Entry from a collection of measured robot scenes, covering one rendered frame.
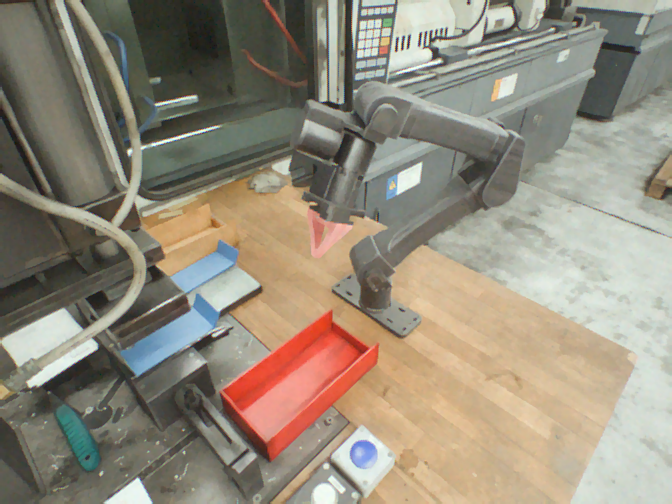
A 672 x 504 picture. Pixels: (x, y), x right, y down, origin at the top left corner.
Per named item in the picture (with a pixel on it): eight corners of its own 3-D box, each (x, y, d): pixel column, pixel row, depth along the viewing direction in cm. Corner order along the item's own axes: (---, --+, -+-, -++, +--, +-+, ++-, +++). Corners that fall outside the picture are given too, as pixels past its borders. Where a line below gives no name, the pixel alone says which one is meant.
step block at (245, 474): (264, 486, 58) (257, 456, 53) (248, 502, 56) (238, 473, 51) (238, 454, 62) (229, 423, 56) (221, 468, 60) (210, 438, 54)
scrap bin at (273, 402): (377, 363, 75) (379, 342, 71) (270, 463, 61) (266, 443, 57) (331, 328, 81) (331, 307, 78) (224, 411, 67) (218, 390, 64)
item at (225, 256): (241, 260, 95) (239, 250, 93) (183, 295, 86) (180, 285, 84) (222, 248, 99) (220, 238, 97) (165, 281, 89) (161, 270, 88)
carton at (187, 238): (239, 246, 104) (235, 221, 99) (145, 295, 90) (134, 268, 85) (212, 226, 111) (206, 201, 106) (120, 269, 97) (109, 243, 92)
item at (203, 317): (223, 323, 71) (220, 311, 69) (137, 377, 62) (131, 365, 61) (201, 303, 75) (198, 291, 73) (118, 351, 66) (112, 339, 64)
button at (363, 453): (382, 458, 59) (383, 451, 58) (364, 479, 57) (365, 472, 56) (362, 439, 62) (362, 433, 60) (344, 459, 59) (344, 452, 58)
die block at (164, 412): (216, 392, 70) (208, 365, 65) (161, 432, 64) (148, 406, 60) (160, 330, 81) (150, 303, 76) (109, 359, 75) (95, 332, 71)
